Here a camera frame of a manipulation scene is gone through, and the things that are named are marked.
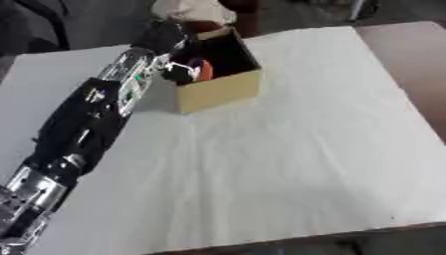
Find orange toy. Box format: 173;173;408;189
193;59;216;82

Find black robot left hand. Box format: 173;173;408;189
130;20;204;86

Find black chair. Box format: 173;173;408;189
0;0;74;57

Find tan cardboard box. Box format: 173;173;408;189
168;26;265;115

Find person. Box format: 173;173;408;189
149;0;262;38

